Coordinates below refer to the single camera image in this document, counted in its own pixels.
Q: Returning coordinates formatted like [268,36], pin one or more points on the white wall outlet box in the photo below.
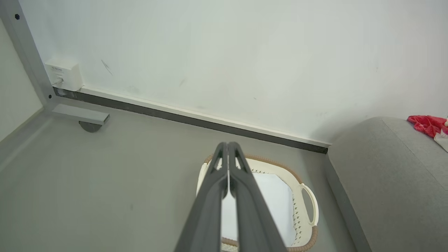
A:
[64,74]

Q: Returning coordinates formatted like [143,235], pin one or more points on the white cloth in basket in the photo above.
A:
[276,203]

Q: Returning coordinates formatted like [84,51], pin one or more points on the white black baseboard strip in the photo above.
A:
[196,117]

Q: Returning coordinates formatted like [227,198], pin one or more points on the dark round frame foot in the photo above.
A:
[90,126]

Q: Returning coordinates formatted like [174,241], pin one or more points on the red white jersey garment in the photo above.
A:
[428,124]

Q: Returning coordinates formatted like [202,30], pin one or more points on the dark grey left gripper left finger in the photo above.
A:
[206,213]

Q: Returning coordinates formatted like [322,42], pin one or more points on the grey fabric sofa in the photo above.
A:
[395,182]

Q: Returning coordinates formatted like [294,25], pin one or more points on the grey metal frame leg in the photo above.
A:
[28,52]

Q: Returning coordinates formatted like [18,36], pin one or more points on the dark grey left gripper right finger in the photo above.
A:
[252,217]

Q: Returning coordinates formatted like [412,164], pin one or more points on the cream laundry basket brown rim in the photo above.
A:
[304,206]

